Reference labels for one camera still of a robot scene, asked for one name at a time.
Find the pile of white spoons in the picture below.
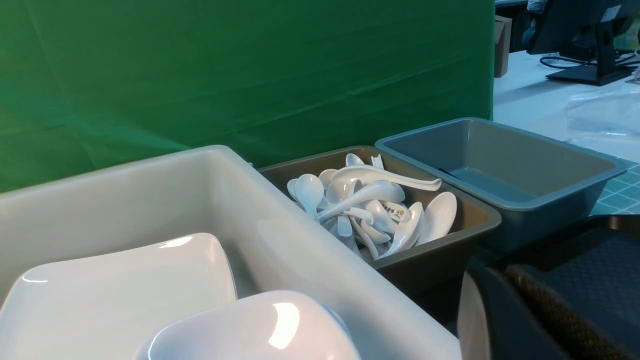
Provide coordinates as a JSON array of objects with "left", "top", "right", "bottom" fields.
[{"left": 286, "top": 152, "right": 458, "bottom": 261}]

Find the black computer monitor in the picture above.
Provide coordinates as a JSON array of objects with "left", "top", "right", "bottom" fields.
[{"left": 523, "top": 0, "right": 639, "bottom": 87}]

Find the cardboard box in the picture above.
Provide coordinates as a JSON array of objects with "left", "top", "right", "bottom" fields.
[{"left": 494, "top": 14, "right": 512, "bottom": 78}]

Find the green checked tablecloth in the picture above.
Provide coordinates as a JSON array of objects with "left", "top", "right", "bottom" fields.
[{"left": 590, "top": 160, "right": 640, "bottom": 215}]

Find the green backdrop cloth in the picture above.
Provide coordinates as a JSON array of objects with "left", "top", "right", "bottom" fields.
[{"left": 0, "top": 0, "right": 495, "bottom": 192}]

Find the black serving tray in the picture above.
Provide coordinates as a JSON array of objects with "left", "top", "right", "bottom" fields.
[{"left": 467, "top": 215, "right": 640, "bottom": 360}]

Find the stack of white small bowls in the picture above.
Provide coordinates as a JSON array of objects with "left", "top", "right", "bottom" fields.
[{"left": 135, "top": 290, "right": 361, "bottom": 360}]

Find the grey-blue chopstick bin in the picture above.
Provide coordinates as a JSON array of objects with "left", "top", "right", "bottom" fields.
[{"left": 375, "top": 117, "right": 627, "bottom": 253}]

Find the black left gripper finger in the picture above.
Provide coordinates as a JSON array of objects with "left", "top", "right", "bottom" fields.
[{"left": 457, "top": 268, "right": 570, "bottom": 360}]

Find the large white plastic bin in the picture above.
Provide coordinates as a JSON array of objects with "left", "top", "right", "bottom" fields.
[{"left": 1, "top": 145, "right": 462, "bottom": 360}]

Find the stack of white square plates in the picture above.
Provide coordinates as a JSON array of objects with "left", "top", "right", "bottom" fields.
[{"left": 0, "top": 233, "right": 238, "bottom": 360}]

